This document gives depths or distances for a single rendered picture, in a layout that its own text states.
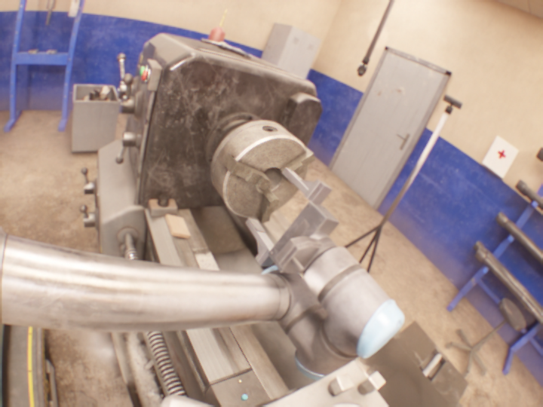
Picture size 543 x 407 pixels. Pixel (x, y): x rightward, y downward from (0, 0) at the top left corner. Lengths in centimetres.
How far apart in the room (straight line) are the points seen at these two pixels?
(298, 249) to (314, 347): 18
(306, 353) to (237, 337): 21
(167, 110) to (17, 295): 59
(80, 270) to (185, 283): 13
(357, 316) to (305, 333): 12
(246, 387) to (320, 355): 17
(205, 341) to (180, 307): 31
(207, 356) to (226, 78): 67
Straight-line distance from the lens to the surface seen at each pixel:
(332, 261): 43
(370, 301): 41
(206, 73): 74
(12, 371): 123
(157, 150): 78
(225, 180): 64
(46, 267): 27
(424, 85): 384
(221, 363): 60
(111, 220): 94
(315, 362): 49
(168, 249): 77
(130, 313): 30
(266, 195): 71
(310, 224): 47
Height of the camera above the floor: 139
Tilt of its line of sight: 30 degrees down
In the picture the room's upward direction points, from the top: 24 degrees clockwise
